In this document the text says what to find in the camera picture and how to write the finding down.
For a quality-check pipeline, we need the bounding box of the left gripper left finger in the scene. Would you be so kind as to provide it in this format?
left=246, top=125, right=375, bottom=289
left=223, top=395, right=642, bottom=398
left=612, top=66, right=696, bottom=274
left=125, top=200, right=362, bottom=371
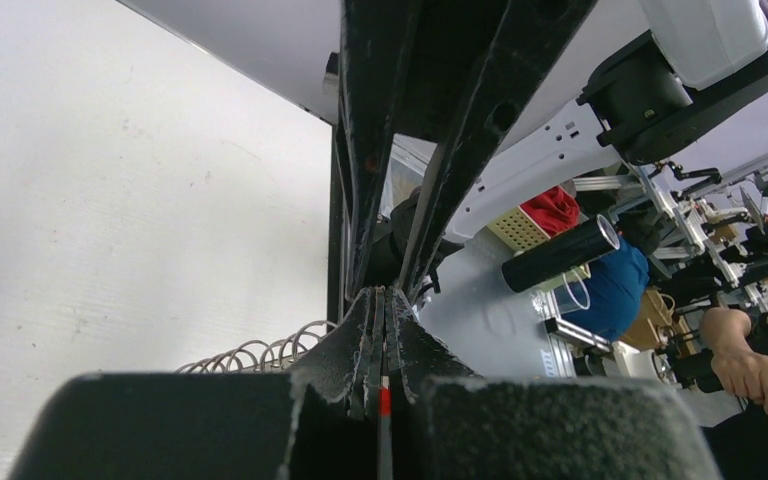
left=9, top=288, right=383, bottom=479

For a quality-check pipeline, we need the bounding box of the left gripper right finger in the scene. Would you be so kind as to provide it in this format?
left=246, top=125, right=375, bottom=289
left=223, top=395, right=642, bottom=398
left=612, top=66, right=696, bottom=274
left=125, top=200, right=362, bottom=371
left=384, top=288, right=720, bottom=479

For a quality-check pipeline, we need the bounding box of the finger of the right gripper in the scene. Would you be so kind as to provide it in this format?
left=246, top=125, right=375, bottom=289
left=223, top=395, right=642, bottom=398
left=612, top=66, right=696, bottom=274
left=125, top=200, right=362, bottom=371
left=398, top=1, right=595, bottom=299
left=340, top=1, right=423, bottom=299

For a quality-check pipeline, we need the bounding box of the keyring with coloured keys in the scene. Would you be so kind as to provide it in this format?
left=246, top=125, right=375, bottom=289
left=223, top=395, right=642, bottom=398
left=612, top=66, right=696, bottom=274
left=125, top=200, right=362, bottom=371
left=175, top=321, right=395, bottom=419

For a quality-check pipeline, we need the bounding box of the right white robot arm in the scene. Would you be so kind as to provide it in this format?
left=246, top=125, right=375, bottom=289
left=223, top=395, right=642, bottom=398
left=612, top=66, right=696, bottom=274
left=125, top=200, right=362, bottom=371
left=332, top=1, right=768, bottom=298

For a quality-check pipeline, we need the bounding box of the operator forearm and hand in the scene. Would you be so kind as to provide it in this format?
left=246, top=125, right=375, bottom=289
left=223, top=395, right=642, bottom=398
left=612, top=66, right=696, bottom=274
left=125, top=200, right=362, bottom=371
left=699, top=307, right=768, bottom=415

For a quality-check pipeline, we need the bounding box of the red cloth in basket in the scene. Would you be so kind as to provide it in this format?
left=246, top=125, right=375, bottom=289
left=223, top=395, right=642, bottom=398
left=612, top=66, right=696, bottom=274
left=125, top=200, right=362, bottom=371
left=520, top=186, right=580, bottom=237

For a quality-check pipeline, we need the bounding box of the yellow perforated basket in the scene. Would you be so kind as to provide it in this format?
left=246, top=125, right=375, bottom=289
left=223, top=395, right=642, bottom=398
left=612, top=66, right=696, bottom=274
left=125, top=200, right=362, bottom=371
left=487, top=207, right=550, bottom=253

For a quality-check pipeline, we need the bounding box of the black cylinder on bench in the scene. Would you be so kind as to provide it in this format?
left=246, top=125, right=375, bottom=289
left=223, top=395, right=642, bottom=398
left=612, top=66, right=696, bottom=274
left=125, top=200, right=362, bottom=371
left=501, top=215, right=620, bottom=293

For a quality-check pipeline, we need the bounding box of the person in blue shirt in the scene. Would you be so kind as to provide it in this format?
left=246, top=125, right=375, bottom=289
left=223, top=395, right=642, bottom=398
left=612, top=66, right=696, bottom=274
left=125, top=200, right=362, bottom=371
left=563, top=237, right=649, bottom=341

